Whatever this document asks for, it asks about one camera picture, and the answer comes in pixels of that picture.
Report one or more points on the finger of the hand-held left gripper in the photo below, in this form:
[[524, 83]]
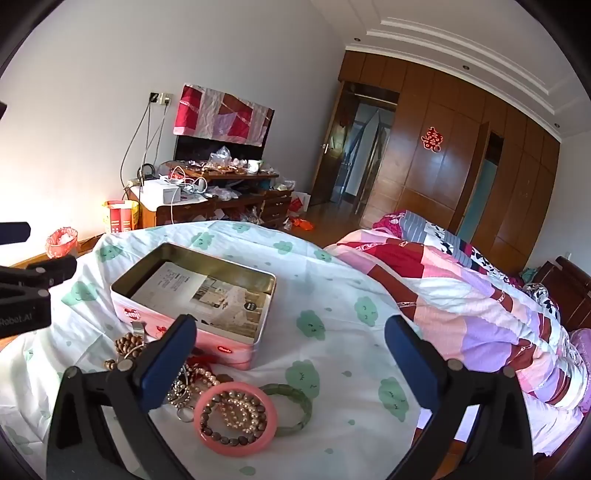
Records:
[[14, 232], [51, 271]]

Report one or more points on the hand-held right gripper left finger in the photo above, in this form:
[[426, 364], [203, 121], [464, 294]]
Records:
[[170, 367]]

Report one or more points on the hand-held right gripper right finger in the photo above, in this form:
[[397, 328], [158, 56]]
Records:
[[412, 367]]

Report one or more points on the pink tin box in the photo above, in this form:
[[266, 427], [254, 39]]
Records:
[[240, 355]]

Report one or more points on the pink bangle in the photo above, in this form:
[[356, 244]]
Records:
[[240, 452]]

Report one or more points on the green jade bangle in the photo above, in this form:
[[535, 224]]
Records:
[[306, 408]]

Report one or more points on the bin with red bag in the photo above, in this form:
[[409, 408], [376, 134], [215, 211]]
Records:
[[61, 243]]

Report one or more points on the printed paper booklet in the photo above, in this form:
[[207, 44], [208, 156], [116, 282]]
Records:
[[184, 286]]

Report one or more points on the bed with pink quilt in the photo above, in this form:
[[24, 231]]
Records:
[[461, 300]]

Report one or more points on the red and yellow carton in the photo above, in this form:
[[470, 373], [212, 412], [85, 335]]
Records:
[[121, 218]]

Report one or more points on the white cardboard box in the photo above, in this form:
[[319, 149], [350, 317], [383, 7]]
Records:
[[159, 193]]

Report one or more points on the wooden television cabinet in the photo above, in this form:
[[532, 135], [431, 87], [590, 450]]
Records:
[[184, 214]]

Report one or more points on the dark wooden headboard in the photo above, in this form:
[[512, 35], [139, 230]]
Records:
[[572, 295]]

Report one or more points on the orange plastic bag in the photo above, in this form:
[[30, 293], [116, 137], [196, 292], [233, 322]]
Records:
[[300, 224]]

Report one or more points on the black television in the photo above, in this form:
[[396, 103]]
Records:
[[198, 147]]

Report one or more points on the red gift bag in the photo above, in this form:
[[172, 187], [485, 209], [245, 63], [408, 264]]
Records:
[[299, 203]]

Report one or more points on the clear plastic bag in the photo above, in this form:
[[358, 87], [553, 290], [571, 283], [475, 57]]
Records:
[[220, 157]]

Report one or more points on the brown wooden wardrobe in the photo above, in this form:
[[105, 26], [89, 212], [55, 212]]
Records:
[[415, 161]]

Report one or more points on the wooden room door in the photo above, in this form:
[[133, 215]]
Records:
[[324, 175]]

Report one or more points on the white mug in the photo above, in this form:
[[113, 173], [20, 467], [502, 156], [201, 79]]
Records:
[[255, 166]]

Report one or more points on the red and pink cover cloth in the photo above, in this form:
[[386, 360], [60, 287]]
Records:
[[217, 115]]

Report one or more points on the red paper-cut decoration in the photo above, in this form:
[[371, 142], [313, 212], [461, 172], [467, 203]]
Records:
[[430, 139]]

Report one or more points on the wall socket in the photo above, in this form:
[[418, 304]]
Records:
[[160, 98]]

